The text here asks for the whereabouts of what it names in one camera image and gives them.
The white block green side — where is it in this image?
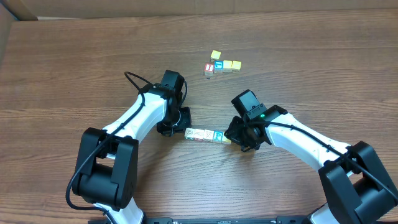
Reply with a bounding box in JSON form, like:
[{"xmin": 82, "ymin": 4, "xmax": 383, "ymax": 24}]
[{"xmin": 184, "ymin": 128, "xmax": 195, "ymax": 140}]

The white block red side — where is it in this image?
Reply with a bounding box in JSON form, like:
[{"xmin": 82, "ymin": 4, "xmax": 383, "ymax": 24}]
[{"xmin": 193, "ymin": 129, "xmax": 205, "ymax": 141}]

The lone yellow block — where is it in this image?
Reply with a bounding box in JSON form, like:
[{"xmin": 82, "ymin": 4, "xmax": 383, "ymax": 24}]
[{"xmin": 221, "ymin": 135, "xmax": 231, "ymax": 144}]

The blue letter P block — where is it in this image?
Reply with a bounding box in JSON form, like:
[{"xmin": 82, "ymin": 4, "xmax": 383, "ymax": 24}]
[{"xmin": 212, "ymin": 131, "xmax": 223, "ymax": 142}]

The white letter W block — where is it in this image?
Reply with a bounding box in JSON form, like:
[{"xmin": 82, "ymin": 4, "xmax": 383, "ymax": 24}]
[{"xmin": 203, "ymin": 129, "xmax": 214, "ymax": 142}]

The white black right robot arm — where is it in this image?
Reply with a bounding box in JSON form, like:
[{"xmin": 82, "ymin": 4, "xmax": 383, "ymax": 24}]
[{"xmin": 225, "ymin": 90, "xmax": 397, "ymax": 223}]

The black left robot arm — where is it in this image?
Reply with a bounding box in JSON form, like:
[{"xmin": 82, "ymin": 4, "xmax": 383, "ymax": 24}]
[{"xmin": 65, "ymin": 70, "xmax": 192, "ymax": 223}]

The red letter I block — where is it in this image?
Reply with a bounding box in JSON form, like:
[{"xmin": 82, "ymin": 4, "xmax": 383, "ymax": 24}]
[{"xmin": 204, "ymin": 63, "xmax": 214, "ymax": 77}]

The yellow block row end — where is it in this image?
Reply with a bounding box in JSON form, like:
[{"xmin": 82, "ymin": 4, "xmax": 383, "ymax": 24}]
[{"xmin": 231, "ymin": 60, "xmax": 242, "ymax": 73}]

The yellow block middle row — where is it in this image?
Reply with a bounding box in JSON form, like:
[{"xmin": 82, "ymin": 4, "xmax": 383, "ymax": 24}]
[{"xmin": 223, "ymin": 60, "xmax": 233, "ymax": 73}]

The yellow block far top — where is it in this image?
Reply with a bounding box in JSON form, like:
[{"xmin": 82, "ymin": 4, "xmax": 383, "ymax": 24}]
[{"xmin": 210, "ymin": 50, "xmax": 221, "ymax": 62}]

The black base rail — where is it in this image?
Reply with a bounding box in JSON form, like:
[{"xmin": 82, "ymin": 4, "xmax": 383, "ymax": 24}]
[{"xmin": 88, "ymin": 214, "xmax": 366, "ymax": 224}]

